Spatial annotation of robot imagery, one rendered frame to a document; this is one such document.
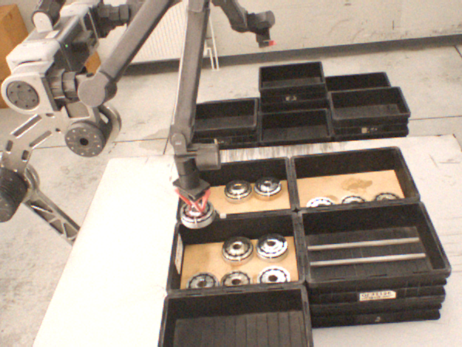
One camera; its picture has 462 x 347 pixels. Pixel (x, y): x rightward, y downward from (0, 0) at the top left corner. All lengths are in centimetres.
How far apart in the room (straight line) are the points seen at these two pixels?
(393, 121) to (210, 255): 143
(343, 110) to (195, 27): 176
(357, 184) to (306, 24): 286
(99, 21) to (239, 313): 109
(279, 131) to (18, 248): 174
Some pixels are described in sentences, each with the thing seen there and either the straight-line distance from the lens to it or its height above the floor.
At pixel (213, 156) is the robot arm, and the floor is 125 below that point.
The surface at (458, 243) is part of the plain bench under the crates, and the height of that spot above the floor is 70.
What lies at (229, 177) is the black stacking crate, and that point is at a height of 87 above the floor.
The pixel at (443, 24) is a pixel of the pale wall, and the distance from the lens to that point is 481.
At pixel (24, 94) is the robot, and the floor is 145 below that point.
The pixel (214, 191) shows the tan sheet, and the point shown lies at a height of 83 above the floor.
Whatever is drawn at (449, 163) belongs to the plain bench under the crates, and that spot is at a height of 70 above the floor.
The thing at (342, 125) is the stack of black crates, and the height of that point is 55.
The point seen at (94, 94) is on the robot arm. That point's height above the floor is 144.
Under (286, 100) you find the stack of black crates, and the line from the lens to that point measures 306.
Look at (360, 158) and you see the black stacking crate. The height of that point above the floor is 90.
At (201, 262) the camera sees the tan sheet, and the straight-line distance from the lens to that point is 165.
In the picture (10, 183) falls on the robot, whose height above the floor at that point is 93.
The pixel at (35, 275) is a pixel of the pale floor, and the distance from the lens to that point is 309.
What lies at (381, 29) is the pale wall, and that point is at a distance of 469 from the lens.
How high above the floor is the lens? 203
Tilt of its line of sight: 38 degrees down
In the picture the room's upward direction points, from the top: 9 degrees counter-clockwise
